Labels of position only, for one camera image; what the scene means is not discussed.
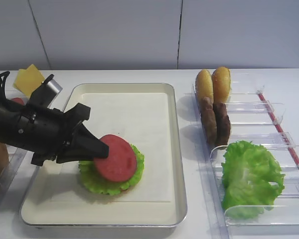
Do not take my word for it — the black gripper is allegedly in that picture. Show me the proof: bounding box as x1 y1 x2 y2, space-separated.
18 103 109 166

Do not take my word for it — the red tomato slice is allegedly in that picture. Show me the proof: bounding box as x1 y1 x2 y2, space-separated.
11 97 24 105
94 134 137 183

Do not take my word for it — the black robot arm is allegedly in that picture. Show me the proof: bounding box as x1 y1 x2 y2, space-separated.
0 71 109 166

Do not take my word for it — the green lettuce leaf on tray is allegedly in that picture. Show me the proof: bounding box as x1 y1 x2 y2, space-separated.
78 144 145 196

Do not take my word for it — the front yellow cheese slice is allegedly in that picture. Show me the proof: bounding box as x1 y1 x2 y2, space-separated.
19 64 45 98

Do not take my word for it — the yellow cheese slice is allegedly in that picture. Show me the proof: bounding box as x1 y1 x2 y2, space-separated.
19 64 45 98
13 69 26 90

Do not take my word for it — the rear yellow cheese slice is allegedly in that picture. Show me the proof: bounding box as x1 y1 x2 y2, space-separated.
13 69 26 90

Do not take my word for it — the left brown meat patty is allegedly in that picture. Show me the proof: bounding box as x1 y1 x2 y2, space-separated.
200 97 217 146

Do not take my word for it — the brown meat patty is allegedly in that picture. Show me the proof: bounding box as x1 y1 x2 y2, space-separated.
200 97 217 146
213 103 231 146

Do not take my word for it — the right brown meat patty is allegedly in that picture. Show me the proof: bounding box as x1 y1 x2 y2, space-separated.
213 103 231 146

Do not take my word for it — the green lettuce leaf in rack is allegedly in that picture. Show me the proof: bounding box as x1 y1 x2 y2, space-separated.
221 140 285 220

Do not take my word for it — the white paper tray liner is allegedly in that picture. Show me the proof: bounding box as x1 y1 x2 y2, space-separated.
51 93 173 202

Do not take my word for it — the clear acrylic rack left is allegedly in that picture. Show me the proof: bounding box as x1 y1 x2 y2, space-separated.
0 145 27 206

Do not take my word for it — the clear acrylic rack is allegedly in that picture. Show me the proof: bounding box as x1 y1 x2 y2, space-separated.
191 74 299 239
0 145 27 206

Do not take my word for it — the cream metal tray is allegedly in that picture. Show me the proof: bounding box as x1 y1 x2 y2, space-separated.
20 83 187 227

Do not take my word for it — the left bun half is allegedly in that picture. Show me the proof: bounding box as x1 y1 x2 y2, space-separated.
195 69 214 103

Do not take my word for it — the bun half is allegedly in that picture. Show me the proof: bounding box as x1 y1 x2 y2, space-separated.
195 69 214 103
211 66 231 103

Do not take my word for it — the right bun half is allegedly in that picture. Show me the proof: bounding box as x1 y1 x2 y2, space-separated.
211 66 231 103

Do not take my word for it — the clear acrylic rack right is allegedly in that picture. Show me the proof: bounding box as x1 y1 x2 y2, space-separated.
191 74 299 239

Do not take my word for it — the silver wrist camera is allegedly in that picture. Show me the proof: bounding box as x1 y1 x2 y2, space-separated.
28 74 63 108

